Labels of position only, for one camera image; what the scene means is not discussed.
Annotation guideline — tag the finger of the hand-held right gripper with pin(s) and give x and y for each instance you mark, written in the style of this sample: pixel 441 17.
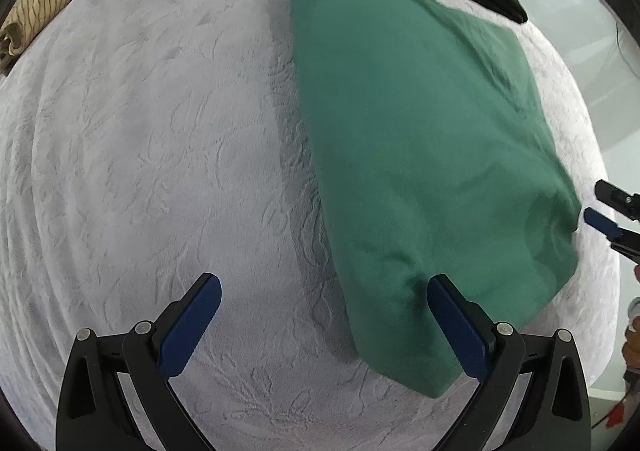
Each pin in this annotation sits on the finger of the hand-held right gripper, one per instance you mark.
pixel 617 196
pixel 597 218

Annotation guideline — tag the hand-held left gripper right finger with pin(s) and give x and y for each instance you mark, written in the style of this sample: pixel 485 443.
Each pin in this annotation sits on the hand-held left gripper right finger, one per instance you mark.
pixel 455 326

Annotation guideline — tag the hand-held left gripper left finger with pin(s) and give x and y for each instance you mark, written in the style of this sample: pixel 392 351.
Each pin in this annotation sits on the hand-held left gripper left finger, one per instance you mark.
pixel 192 326

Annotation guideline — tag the green button shirt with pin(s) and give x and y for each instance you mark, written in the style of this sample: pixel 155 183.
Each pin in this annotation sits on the green button shirt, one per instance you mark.
pixel 425 131

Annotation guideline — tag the person's right hand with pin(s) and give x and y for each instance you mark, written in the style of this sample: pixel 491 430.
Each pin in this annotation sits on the person's right hand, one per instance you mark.
pixel 633 308

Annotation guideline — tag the small red object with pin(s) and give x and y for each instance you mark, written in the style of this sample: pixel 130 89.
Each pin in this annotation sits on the small red object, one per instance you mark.
pixel 616 415

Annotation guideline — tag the pale grey embossed blanket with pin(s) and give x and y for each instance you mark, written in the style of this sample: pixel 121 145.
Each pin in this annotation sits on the pale grey embossed blanket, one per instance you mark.
pixel 150 131

